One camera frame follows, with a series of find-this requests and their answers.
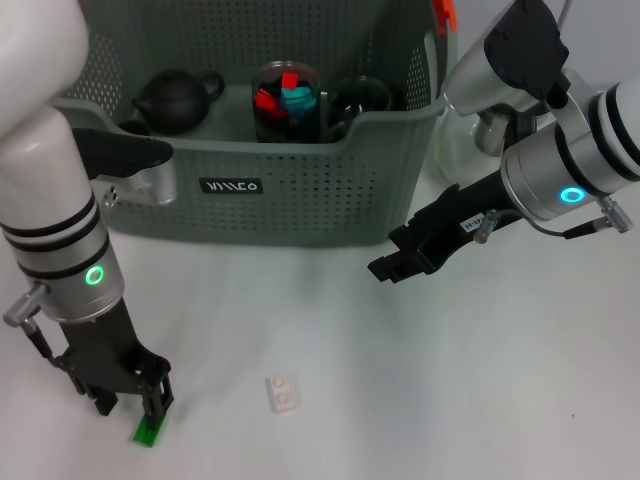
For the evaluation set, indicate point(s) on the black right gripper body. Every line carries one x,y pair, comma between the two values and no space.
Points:
465,210

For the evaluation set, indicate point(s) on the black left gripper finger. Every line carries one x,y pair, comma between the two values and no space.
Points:
105,402
159,400

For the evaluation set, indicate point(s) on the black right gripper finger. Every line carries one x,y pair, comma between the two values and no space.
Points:
400,267
406,237

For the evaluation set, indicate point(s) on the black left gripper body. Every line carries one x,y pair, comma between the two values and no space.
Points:
105,350

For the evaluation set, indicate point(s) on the green rectangular block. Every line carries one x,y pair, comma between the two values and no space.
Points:
147,435

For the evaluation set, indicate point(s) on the white two-stud block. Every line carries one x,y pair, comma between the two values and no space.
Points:
284,395

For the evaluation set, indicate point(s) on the teal square block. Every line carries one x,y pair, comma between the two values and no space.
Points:
300,99

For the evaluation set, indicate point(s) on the small red square block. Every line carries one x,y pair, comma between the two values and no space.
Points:
289,81

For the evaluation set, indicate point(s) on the small red peaked block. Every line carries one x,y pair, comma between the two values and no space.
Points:
265,100

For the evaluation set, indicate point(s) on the grey perforated plastic storage bin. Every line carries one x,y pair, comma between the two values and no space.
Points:
300,200

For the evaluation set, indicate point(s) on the dark clay teapot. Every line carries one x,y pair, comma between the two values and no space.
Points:
172,102

